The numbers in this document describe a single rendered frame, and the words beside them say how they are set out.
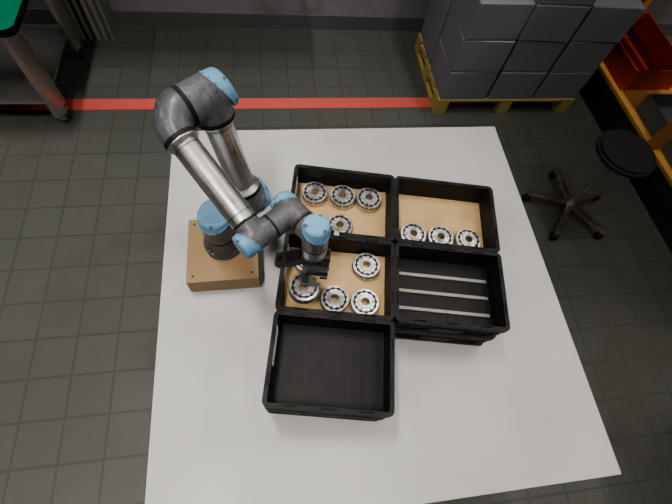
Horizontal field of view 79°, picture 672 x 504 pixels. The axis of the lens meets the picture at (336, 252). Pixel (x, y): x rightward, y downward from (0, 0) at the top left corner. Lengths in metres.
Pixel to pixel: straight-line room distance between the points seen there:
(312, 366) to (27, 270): 1.87
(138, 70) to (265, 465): 2.88
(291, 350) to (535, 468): 0.94
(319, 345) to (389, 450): 0.43
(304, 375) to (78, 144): 2.31
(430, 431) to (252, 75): 2.73
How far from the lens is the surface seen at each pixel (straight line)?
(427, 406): 1.60
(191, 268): 1.60
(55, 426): 2.49
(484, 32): 3.00
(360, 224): 1.63
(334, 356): 1.43
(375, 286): 1.52
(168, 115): 1.16
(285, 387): 1.40
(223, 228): 1.41
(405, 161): 2.03
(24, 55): 3.02
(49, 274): 2.75
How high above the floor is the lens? 2.22
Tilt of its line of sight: 63 degrees down
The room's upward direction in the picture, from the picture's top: 13 degrees clockwise
